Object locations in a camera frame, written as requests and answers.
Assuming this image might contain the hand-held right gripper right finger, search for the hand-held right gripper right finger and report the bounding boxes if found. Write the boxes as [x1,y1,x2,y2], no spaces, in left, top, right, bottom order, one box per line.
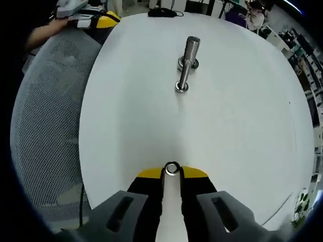
[179,165,278,242]

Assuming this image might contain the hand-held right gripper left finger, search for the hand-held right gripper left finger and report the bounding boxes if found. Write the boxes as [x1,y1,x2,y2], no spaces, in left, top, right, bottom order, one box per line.
[63,167,166,242]

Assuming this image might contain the small silver metal washer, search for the small silver metal washer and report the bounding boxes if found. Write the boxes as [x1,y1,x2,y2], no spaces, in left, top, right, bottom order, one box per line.
[164,161,182,176]

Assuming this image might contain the thick threaded steel stud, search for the thick threaded steel stud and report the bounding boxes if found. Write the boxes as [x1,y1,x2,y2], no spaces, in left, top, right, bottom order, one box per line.
[177,35,201,72]

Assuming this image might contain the thin threaded steel stud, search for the thin threaded steel stud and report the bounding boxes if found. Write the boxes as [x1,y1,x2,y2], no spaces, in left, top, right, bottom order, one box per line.
[174,58,190,94]

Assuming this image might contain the large black metal washer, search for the large black metal washer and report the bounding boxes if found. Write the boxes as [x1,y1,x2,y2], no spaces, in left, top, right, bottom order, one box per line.
[177,56,201,72]

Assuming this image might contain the small black metal washer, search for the small black metal washer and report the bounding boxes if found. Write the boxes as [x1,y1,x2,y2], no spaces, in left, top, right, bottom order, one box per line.
[174,81,189,92]

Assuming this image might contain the black pouch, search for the black pouch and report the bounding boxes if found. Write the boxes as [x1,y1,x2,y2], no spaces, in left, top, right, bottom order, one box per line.
[147,7,184,19]

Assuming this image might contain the grey mesh office chair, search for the grey mesh office chair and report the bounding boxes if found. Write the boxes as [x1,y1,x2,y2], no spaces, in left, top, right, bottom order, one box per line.
[9,32,102,230]

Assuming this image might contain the shelf with white storage boxes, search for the shelf with white storage boxes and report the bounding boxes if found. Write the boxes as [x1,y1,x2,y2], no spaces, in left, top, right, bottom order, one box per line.
[287,29,323,128]

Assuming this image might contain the black cable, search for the black cable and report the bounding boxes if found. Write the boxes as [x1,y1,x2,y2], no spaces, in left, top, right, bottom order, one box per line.
[79,183,86,228]

